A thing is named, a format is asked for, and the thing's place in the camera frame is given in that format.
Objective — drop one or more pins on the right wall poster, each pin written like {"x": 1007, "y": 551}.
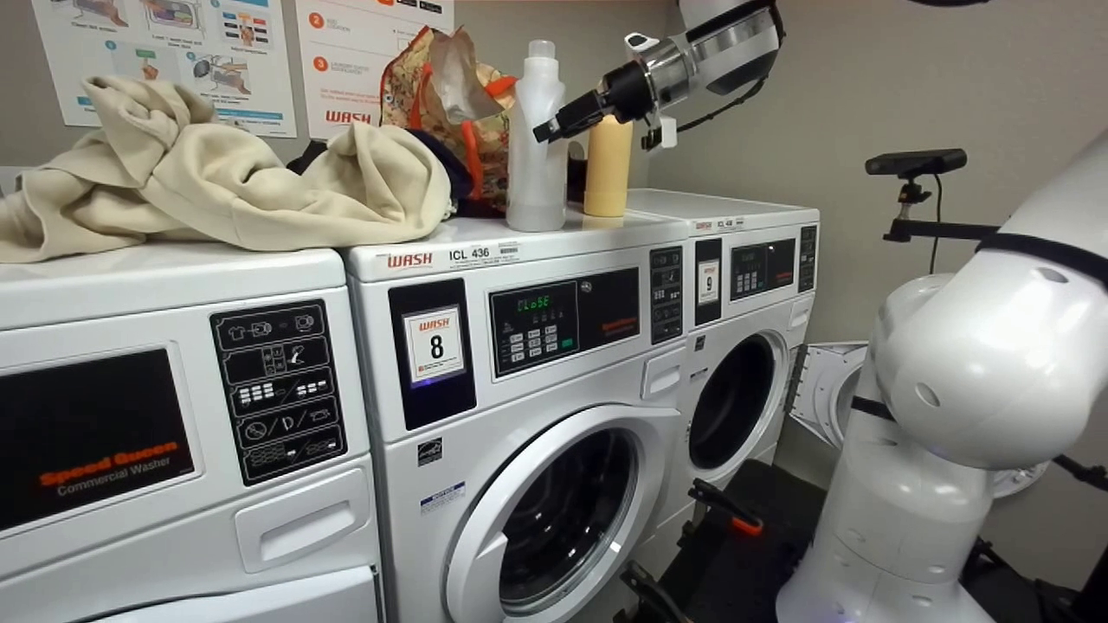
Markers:
{"x": 343, "y": 49}

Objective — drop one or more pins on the black garment behind cloth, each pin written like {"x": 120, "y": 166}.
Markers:
{"x": 461, "y": 182}

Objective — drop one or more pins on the white washing machine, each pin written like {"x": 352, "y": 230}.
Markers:
{"x": 520, "y": 389}
{"x": 180, "y": 441}
{"x": 750, "y": 292}

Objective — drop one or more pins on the wall poster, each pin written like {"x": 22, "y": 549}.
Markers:
{"x": 232, "y": 55}
{"x": 343, "y": 49}

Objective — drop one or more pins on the black camera on stand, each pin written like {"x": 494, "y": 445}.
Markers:
{"x": 921, "y": 200}

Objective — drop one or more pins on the white plastic bottle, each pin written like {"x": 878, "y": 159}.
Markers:
{"x": 536, "y": 168}

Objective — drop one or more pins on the yellow water bottle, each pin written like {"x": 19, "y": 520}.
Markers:
{"x": 607, "y": 170}

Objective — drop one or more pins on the colourful patterned bag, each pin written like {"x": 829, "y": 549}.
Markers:
{"x": 446, "y": 93}

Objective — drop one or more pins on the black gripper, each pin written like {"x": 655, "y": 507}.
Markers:
{"x": 629, "y": 94}

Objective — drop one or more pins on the left wall poster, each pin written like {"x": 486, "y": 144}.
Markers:
{"x": 232, "y": 55}

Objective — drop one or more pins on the middle white washing machine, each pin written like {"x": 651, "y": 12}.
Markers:
{"x": 520, "y": 389}

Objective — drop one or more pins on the right white washing machine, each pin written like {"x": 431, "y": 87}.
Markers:
{"x": 750, "y": 292}

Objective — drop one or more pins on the black cart with orange handle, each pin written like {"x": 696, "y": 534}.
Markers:
{"x": 725, "y": 573}

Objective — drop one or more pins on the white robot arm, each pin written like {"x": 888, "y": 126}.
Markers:
{"x": 973, "y": 373}

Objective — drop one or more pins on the left white washing machine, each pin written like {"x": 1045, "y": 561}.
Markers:
{"x": 180, "y": 441}

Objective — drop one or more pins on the beige cloth garment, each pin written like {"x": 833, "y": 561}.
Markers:
{"x": 159, "y": 168}

